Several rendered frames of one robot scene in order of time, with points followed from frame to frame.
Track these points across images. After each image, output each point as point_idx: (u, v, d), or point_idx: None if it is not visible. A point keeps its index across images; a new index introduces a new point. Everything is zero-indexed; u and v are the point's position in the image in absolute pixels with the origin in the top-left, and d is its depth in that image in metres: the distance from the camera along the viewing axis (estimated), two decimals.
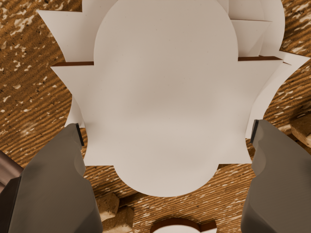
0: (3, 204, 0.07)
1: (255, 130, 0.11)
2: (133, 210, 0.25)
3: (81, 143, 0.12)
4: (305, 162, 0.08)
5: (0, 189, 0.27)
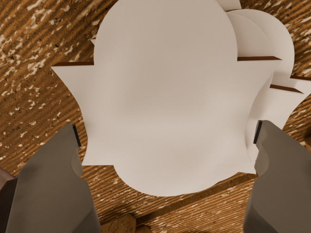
0: (0, 205, 0.06)
1: (258, 130, 0.11)
2: (149, 228, 0.26)
3: (77, 144, 0.12)
4: (308, 164, 0.08)
5: None
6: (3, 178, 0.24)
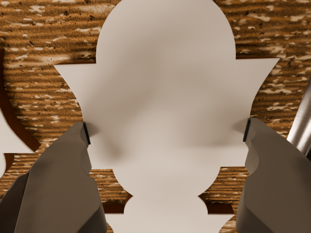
0: (11, 199, 0.07)
1: (248, 128, 0.11)
2: None
3: (87, 141, 0.12)
4: (296, 160, 0.08)
5: None
6: None
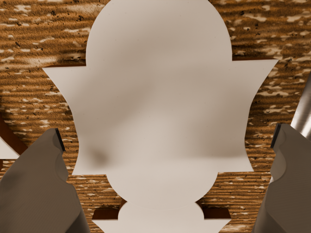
0: None
1: (277, 134, 0.10)
2: None
3: (62, 148, 0.11)
4: None
5: None
6: None
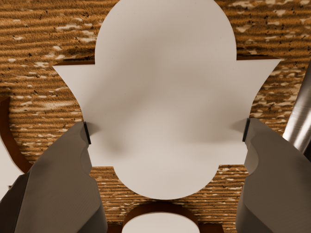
0: (12, 199, 0.07)
1: (247, 128, 0.11)
2: None
3: (88, 141, 0.12)
4: (295, 160, 0.08)
5: None
6: None
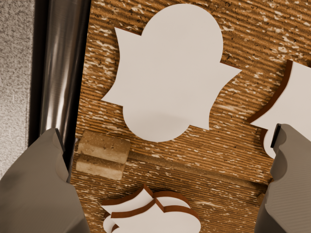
0: None
1: (277, 134, 0.10)
2: (271, 180, 0.27)
3: (62, 148, 0.11)
4: None
5: None
6: None
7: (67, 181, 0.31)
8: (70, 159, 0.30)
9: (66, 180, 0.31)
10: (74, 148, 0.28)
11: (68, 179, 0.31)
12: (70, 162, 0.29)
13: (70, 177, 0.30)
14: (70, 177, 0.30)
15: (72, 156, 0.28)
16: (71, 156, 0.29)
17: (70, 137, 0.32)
